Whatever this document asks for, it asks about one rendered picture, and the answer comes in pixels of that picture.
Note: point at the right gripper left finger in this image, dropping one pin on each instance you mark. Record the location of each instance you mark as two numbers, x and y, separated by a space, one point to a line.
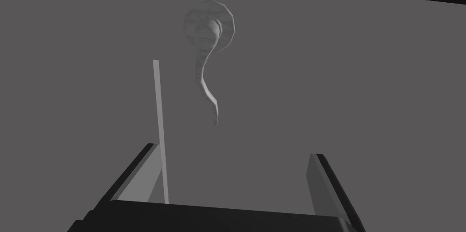
140 181

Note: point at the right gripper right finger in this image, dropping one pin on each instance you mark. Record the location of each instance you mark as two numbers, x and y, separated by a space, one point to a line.
324 188

